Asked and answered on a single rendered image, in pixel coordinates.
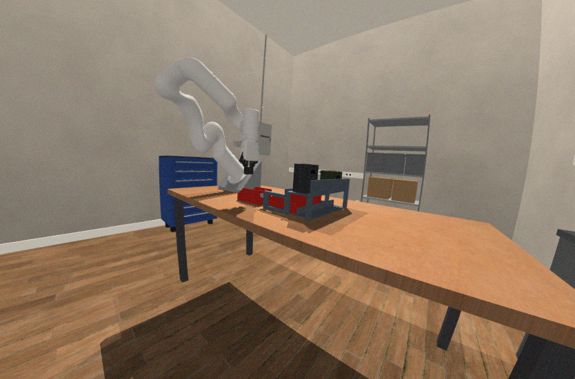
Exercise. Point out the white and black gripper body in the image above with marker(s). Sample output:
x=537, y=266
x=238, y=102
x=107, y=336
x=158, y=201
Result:
x=250, y=150

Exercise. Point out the olive green tool case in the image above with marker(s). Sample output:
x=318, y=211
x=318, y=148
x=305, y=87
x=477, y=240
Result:
x=330, y=175

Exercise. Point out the dark grey case with orange latches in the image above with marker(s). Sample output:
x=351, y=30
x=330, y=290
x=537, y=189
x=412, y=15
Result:
x=303, y=174

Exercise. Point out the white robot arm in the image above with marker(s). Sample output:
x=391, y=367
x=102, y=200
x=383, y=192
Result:
x=168, y=83

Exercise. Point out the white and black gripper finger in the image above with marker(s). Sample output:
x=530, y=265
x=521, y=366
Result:
x=245, y=164
x=251, y=167

